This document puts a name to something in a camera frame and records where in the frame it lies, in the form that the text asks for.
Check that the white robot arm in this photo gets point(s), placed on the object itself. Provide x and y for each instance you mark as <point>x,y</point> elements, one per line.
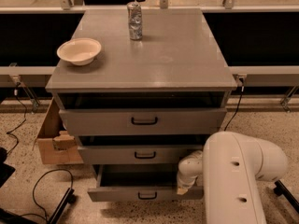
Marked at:
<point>231,165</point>

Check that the grey middle drawer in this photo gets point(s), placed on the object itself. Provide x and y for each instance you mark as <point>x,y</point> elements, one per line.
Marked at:
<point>143,154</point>

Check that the grey drawer cabinet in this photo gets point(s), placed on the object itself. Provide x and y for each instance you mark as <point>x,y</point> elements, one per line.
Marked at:
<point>176,64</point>

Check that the cardboard box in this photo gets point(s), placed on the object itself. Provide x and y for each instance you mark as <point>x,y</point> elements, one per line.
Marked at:
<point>55,144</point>

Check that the black stand leg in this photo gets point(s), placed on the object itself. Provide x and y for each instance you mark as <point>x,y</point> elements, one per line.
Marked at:
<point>69,198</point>
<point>280,189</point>

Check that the black left stand leg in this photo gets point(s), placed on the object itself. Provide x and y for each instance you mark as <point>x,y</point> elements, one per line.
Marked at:
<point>69,198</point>

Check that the white bowl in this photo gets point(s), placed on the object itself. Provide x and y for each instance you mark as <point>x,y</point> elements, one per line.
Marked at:
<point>79,51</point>

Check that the black right stand leg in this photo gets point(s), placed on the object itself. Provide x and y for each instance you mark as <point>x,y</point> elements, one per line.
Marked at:
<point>280,189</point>

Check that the grey drawer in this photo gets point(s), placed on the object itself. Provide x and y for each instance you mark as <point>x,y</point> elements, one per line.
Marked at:
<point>143,154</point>
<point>158,121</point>
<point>139,182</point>

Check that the black object left edge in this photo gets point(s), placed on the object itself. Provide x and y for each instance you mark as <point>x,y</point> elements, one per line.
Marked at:
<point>6,171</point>

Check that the grey bottom drawer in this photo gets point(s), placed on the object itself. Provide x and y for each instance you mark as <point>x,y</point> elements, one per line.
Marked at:
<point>139,182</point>

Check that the grey top drawer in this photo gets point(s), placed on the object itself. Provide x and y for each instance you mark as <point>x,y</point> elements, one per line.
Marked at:
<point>158,121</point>

